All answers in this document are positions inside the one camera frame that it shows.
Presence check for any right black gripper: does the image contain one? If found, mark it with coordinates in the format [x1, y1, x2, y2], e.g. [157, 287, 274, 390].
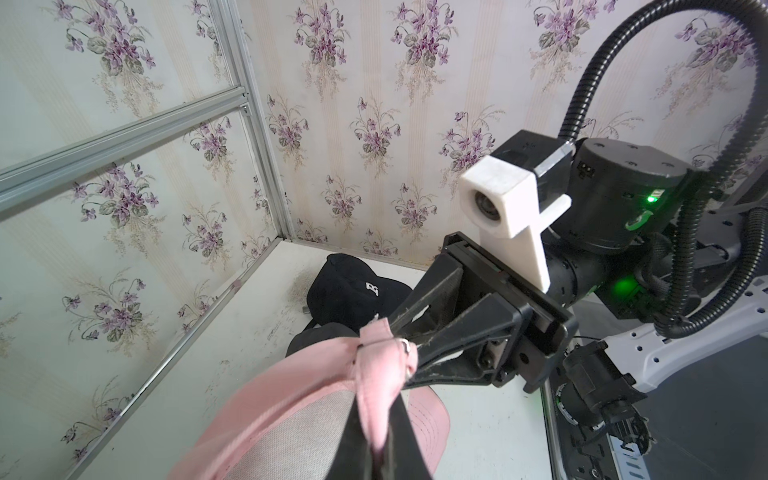
[388, 232, 577, 393]

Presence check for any pink cap back wall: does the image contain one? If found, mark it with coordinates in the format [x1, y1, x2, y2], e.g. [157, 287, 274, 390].
[169, 318, 450, 479]

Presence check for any dark grey baseball cap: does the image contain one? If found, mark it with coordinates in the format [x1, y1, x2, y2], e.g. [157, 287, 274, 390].
[285, 323, 358, 357]

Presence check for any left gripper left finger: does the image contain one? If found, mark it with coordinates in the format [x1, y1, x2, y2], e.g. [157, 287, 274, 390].
[325, 401, 374, 480]

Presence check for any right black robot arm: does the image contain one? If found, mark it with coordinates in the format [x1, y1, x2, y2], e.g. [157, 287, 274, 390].
[389, 1, 767, 479]

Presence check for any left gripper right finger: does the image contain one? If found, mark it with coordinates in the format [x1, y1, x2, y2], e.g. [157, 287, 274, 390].
[383, 396, 432, 480]

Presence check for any black cap white letter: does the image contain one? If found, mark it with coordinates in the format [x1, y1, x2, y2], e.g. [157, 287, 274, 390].
[306, 253, 412, 333]

